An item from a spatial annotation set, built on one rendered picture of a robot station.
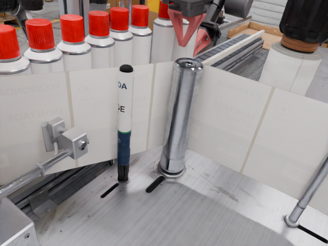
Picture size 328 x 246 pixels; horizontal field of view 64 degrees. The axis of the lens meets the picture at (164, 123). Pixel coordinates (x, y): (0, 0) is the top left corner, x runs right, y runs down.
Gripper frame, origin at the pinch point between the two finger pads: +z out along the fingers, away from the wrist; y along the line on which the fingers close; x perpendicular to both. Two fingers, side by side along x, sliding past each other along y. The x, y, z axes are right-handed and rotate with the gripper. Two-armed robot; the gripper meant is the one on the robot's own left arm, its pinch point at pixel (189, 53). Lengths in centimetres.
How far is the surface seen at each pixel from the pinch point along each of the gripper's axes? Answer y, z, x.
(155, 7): -0.3, -0.6, -22.5
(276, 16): -70, -207, 357
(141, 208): 20, 33, -33
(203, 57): -2.3, -4.6, 14.8
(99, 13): 1.1, 9.1, -36.6
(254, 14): -105, -203, 358
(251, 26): -12, -49, 77
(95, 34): 1.2, 12.2, -35.7
